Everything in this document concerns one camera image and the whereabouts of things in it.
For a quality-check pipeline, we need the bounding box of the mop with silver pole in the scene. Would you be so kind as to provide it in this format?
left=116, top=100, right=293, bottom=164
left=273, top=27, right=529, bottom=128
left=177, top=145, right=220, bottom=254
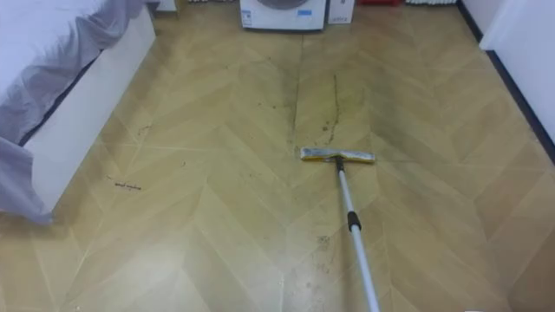
left=299, top=146, right=382, bottom=312

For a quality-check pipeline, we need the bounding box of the white cardboard box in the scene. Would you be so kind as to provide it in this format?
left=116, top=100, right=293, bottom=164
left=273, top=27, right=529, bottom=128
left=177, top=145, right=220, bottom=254
left=327, top=0, right=356, bottom=25

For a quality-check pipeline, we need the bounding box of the white bed with grey sheet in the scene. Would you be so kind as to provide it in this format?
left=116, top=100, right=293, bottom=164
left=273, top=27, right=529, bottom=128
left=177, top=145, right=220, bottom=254
left=0, top=0, right=157, bottom=226

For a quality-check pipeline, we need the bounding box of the white washing machine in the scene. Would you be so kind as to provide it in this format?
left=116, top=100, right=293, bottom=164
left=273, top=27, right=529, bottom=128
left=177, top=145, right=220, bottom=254
left=238, top=0, right=328, bottom=32

